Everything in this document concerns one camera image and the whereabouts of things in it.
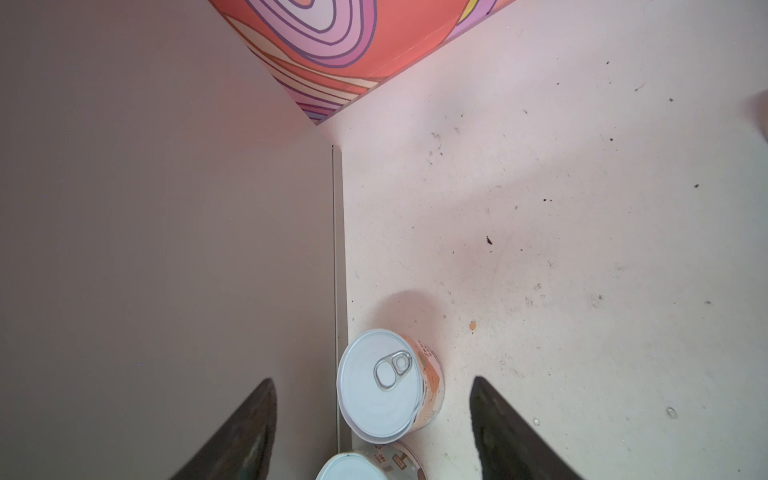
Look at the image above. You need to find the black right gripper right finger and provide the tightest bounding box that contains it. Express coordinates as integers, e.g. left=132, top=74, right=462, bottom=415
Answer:
left=469, top=376, right=581, bottom=480

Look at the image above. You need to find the small hidden tin can right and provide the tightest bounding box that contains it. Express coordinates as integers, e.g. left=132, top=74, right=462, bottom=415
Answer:
left=316, top=441, right=427, bottom=480

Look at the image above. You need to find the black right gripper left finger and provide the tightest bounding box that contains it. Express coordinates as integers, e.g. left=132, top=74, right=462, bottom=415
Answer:
left=172, top=378, right=277, bottom=480

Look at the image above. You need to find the grey metal cabinet box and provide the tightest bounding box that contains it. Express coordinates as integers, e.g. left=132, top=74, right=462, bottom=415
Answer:
left=1, top=1, right=337, bottom=479

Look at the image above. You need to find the orange labelled tin can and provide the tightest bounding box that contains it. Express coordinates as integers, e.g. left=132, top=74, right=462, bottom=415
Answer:
left=336, top=329, right=445, bottom=444

